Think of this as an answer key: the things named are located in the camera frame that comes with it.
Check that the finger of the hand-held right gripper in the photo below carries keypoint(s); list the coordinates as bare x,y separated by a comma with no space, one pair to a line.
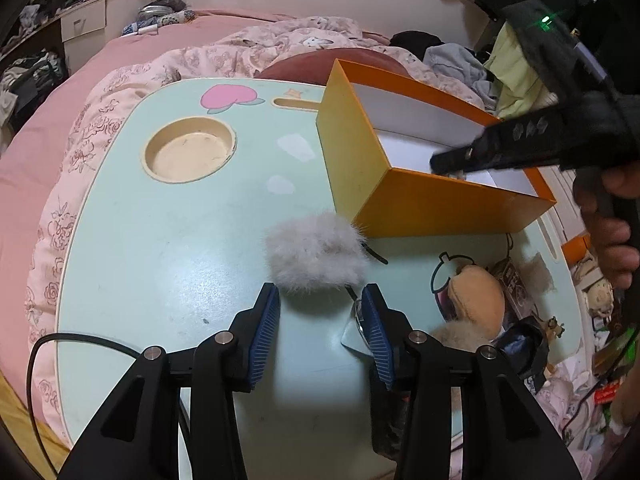
510,145

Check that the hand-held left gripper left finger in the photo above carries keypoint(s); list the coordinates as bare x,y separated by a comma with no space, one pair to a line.
262,332

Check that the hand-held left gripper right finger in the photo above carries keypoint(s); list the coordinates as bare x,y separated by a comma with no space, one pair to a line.
376,342

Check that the brownish grey fur piece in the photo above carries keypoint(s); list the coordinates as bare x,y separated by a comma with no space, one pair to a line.
457,335

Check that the pale grey fur piece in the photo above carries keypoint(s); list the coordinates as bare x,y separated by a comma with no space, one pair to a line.
315,252

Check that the beige plush toy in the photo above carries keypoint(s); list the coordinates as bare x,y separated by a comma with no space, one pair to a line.
475,300

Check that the brown card box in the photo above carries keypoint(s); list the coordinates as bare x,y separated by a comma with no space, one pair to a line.
515,285

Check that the black lace-trimmed garment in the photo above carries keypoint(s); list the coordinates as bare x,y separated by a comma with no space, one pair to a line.
520,350

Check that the orange cardboard box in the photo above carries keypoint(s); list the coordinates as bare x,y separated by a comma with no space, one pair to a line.
360,160

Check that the small brown figurine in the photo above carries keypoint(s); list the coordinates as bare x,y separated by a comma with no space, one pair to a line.
554,325

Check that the person's right hand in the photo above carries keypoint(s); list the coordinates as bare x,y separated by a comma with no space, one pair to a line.
610,245

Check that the yellow-green garment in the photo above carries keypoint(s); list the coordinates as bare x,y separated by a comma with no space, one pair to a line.
510,75

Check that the grey hoodie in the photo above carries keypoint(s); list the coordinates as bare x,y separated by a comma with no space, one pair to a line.
455,57

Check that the orange cardboard piece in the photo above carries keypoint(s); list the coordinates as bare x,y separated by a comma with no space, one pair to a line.
575,247

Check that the dark red pillow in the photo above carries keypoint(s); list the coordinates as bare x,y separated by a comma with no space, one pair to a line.
310,62

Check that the pink floral quilt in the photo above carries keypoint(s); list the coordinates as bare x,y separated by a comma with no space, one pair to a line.
100,110

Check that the mint green lap table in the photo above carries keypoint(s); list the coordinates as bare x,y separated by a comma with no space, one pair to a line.
30,160

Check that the blue patterned cloth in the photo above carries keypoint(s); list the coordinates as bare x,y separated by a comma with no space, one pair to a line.
172,19

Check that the round metal tin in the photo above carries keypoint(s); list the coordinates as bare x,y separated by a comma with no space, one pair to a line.
155,10

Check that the white drawer unit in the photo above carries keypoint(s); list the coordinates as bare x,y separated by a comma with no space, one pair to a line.
82,22

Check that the dark clothes pile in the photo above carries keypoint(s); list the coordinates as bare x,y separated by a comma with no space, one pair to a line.
35,17

